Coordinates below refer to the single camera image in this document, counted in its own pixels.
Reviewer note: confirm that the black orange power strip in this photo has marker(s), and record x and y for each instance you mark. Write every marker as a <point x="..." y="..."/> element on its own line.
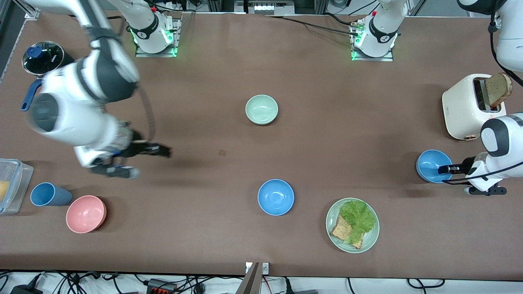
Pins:
<point x="161" y="286"/>

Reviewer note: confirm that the white toaster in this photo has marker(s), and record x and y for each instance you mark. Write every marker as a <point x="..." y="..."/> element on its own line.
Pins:
<point x="459" y="110"/>

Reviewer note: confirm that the brown toast slice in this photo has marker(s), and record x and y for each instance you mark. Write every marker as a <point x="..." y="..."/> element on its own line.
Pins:
<point x="498" y="87"/>

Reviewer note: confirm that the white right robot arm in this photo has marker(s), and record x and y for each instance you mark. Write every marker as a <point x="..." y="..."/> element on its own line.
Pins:
<point x="81" y="114"/>

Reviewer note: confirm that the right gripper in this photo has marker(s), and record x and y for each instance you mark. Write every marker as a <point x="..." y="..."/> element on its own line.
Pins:
<point x="136" y="148"/>

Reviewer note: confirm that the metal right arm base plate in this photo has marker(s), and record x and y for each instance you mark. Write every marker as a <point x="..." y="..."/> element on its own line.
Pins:
<point x="157" y="54"/>

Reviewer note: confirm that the glass lid blue knob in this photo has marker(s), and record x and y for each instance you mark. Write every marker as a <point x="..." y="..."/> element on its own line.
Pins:
<point x="41" y="57"/>

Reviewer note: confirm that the brown bread slice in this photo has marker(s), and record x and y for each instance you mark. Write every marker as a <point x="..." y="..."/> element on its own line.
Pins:
<point x="340" y="230"/>

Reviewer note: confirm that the light green bowl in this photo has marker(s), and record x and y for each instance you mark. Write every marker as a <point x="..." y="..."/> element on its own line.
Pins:
<point x="261" y="109"/>

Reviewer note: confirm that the pink bowl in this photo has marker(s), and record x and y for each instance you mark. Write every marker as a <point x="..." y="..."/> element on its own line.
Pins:
<point x="86" y="214"/>

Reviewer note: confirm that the yellow food piece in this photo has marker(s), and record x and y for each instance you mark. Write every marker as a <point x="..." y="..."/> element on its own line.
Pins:
<point x="3" y="191"/>

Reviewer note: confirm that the clear plastic container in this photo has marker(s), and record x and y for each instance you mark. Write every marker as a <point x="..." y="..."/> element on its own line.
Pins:
<point x="18" y="179"/>

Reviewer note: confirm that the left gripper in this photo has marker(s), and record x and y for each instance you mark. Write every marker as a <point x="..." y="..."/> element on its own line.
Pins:
<point x="466" y="166"/>

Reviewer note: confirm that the white power strip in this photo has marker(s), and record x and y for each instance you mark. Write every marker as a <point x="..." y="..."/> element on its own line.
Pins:
<point x="175" y="6"/>

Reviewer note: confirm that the blue bowl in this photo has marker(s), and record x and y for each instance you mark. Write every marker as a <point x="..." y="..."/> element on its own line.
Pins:
<point x="276" y="197"/>
<point x="428" y="163"/>

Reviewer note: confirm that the white metal bracket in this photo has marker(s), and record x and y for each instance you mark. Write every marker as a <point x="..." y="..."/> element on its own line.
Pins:
<point x="265" y="268"/>

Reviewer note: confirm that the light green plate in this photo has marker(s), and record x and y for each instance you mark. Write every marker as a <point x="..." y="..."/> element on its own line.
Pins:
<point x="371" y="241"/>

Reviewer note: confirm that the blue cup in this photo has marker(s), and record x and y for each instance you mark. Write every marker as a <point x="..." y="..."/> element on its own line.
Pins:
<point x="51" y="195"/>

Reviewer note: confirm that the green lettuce leaf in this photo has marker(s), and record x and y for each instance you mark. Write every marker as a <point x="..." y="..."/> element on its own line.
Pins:
<point x="358" y="216"/>

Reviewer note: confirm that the grey camera mount bar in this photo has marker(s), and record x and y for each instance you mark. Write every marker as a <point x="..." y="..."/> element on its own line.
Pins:
<point x="250" y="281"/>

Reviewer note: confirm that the black power adapter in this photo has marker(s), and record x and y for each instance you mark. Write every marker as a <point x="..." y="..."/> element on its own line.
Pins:
<point x="26" y="290"/>

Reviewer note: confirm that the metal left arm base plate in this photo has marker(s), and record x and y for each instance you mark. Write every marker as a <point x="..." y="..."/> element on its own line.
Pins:
<point x="374" y="59"/>

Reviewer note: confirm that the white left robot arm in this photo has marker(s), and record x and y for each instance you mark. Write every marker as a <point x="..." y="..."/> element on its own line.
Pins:
<point x="504" y="134"/>

